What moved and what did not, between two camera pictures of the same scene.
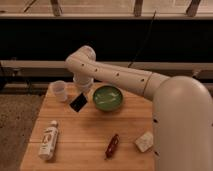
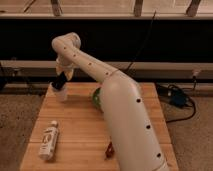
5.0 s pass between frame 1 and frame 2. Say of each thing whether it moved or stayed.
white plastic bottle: stayed
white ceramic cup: stayed
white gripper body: moved
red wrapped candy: stayed
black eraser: moved
